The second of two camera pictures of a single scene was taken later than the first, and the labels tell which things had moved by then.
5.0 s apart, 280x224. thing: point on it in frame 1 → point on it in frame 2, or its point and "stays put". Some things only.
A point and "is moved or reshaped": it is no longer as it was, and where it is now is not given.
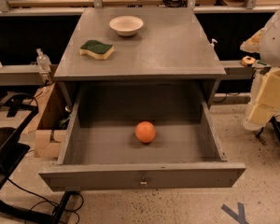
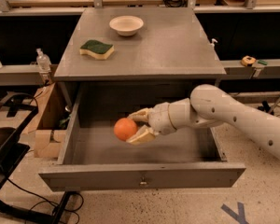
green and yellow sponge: (96, 49) stays put
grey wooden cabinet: (172, 47) stays put
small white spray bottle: (212, 45) stays put
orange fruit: (145, 132) is moved or reshaped
